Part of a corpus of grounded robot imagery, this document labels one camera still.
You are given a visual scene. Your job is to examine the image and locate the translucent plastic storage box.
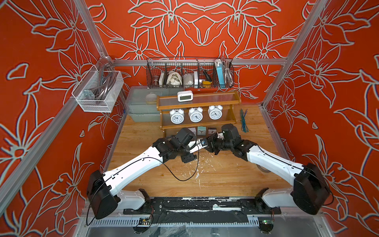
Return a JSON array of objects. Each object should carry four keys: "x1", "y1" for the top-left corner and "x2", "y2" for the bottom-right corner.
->
[{"x1": 126, "y1": 86, "x2": 183, "y2": 122}]

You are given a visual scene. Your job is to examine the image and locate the white square alarm clock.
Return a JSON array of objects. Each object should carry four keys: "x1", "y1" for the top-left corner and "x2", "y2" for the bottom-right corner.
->
[{"x1": 189, "y1": 127, "x2": 197, "y2": 136}]

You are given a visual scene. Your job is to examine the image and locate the black wire wall basket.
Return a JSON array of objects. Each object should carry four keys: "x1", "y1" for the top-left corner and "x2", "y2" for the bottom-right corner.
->
[{"x1": 146, "y1": 57, "x2": 235, "y2": 89}]

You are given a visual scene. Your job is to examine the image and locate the white cloth bundle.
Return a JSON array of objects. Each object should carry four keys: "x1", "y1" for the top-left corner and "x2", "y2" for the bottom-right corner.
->
[{"x1": 166, "y1": 71, "x2": 183, "y2": 87}]

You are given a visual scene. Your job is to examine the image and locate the green blue twist ties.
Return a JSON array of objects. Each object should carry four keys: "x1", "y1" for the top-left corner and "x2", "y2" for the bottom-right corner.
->
[{"x1": 239, "y1": 109, "x2": 249, "y2": 133}]

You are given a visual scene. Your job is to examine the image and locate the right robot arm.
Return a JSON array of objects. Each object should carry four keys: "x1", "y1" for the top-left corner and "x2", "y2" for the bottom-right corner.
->
[{"x1": 206, "y1": 123, "x2": 332, "y2": 215}]

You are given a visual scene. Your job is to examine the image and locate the grey hoses in basket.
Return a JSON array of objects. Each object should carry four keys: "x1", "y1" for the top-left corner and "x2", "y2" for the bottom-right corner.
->
[{"x1": 88, "y1": 57, "x2": 118, "y2": 101}]

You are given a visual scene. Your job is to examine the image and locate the white mesh wall basket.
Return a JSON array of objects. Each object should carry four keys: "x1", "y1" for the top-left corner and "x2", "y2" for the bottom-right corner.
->
[{"x1": 72, "y1": 69, "x2": 124, "y2": 113}]

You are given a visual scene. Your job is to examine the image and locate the white twin-bell clock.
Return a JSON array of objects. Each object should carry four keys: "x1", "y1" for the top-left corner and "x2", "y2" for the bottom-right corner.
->
[
  {"x1": 208, "y1": 105, "x2": 223, "y2": 120},
  {"x1": 169, "y1": 109, "x2": 185, "y2": 124},
  {"x1": 189, "y1": 107, "x2": 203, "y2": 123}
]

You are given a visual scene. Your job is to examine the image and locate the black handled screwdriver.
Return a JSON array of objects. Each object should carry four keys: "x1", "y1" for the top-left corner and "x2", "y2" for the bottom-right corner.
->
[{"x1": 196, "y1": 60, "x2": 212, "y2": 82}]

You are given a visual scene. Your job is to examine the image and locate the white twin-bell clock front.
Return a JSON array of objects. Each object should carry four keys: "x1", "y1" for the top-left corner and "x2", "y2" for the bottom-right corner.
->
[{"x1": 169, "y1": 109, "x2": 185, "y2": 124}]

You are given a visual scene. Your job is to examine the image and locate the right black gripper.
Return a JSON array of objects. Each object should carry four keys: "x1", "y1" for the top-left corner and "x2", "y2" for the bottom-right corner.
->
[{"x1": 203, "y1": 133, "x2": 234, "y2": 157}]

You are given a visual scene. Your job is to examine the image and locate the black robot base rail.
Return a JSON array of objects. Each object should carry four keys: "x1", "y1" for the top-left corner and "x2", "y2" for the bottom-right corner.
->
[{"x1": 122, "y1": 197, "x2": 281, "y2": 225}]

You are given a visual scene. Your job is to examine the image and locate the wooden two-tier shelf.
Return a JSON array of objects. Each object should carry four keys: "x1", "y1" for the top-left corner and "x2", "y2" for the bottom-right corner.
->
[{"x1": 157, "y1": 92, "x2": 241, "y2": 137}]

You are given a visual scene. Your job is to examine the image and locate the white digital clock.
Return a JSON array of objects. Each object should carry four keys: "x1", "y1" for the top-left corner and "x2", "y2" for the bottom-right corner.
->
[{"x1": 177, "y1": 90, "x2": 193, "y2": 102}]

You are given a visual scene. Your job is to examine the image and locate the light blue box in basket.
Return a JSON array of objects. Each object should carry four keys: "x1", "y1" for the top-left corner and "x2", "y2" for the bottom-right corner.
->
[{"x1": 215, "y1": 59, "x2": 226, "y2": 88}]

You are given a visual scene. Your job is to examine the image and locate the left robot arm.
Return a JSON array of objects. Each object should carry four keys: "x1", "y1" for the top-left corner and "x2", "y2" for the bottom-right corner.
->
[{"x1": 86, "y1": 128, "x2": 208, "y2": 220}]

